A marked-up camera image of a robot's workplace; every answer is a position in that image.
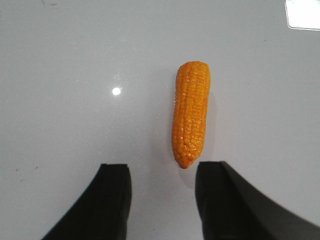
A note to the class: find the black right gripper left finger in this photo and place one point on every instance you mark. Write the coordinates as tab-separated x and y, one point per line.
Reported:
102	211

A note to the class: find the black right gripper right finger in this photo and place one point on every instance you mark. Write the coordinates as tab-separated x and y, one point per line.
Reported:
230	208

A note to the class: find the orange corn cob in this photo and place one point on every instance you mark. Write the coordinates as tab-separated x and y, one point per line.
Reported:
192	89

